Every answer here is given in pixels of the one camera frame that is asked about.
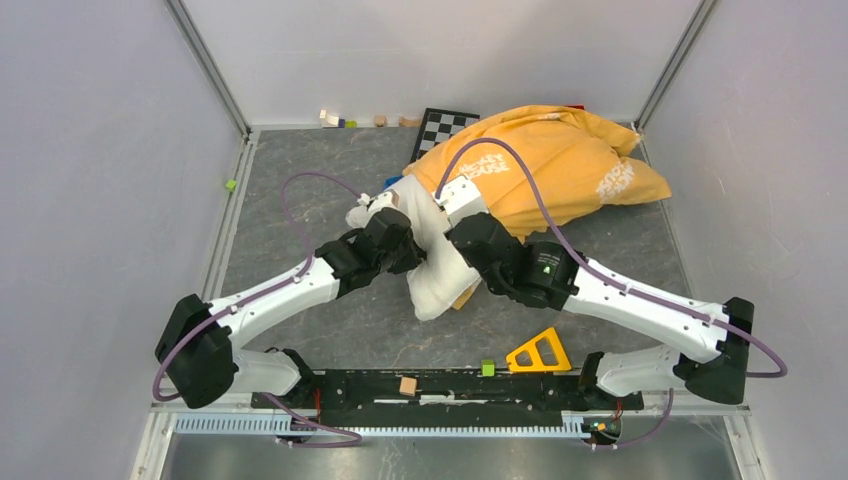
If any white slotted cable duct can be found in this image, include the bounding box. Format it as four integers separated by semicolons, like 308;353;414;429
174;412;590;440

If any white pillow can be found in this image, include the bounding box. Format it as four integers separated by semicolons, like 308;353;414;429
385;175;481;321

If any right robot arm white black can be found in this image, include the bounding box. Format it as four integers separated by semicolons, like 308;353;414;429
446;213;755;408

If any flat tan wooden piece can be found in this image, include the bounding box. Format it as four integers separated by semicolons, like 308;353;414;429
398;116;422;127

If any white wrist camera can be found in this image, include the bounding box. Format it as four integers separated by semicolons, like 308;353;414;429
357;189;399;214
433;175;489;228

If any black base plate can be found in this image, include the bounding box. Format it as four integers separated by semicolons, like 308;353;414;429
280;369;644;427

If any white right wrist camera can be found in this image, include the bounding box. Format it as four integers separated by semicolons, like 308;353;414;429
433;175;489;228

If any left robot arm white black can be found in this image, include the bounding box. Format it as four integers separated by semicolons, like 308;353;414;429
154;207;425;409

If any black white checkerboard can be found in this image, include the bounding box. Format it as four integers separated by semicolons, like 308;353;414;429
409;108;481;163

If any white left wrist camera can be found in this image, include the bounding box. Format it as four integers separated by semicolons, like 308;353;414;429
357;189;399;214

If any blue yellow pillowcase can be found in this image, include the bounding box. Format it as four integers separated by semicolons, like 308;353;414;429
402;105;672;240

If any yellow plastic triangle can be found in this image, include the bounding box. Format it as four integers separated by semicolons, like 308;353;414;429
505;327;573;373

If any tan wooden cube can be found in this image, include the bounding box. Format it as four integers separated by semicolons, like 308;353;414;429
398;376;418;397

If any white wooden block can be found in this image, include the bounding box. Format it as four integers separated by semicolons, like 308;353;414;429
319;109;340;128

